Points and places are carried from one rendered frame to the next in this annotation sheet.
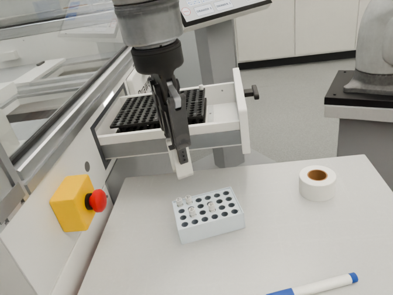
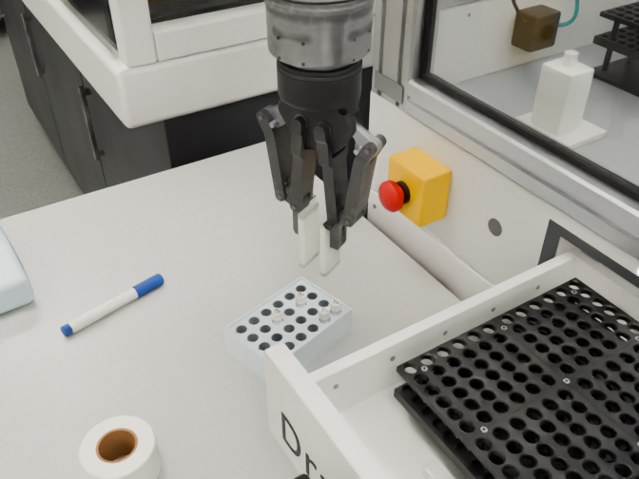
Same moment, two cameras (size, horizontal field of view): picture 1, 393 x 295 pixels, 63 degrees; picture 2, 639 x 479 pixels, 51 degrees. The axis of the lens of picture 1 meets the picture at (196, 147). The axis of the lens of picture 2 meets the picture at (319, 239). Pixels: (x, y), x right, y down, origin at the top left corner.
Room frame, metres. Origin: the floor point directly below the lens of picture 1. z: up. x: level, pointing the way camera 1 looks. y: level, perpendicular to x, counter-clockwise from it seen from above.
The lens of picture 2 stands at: (0.91, -0.33, 1.34)
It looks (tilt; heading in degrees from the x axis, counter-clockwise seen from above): 38 degrees down; 140
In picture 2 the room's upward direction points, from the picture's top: straight up
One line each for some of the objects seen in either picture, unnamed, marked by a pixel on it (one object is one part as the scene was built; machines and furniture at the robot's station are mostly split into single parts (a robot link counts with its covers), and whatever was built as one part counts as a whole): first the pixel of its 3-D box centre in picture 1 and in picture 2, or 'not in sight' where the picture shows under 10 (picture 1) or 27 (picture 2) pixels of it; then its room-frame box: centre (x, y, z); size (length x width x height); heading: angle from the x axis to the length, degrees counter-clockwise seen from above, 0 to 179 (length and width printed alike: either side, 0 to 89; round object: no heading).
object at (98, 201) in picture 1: (96, 201); (394, 195); (0.45, 0.19, 0.88); 0.04 x 0.03 x 0.04; 172
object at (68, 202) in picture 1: (78, 202); (416, 187); (0.45, 0.22, 0.88); 0.07 x 0.05 x 0.07; 172
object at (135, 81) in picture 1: (142, 80); not in sight; (1.09, 0.14, 0.87); 0.29 x 0.02 x 0.11; 172
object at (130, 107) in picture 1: (163, 116); (558, 405); (0.76, 0.07, 0.87); 0.22 x 0.18 x 0.06; 82
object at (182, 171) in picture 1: (182, 160); (308, 235); (0.47, 0.03, 0.91); 0.03 x 0.01 x 0.07; 106
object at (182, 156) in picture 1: (183, 152); (294, 208); (0.46, 0.02, 0.93); 0.03 x 0.01 x 0.05; 16
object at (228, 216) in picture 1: (207, 213); (289, 330); (0.47, 0.00, 0.78); 0.12 x 0.08 x 0.04; 96
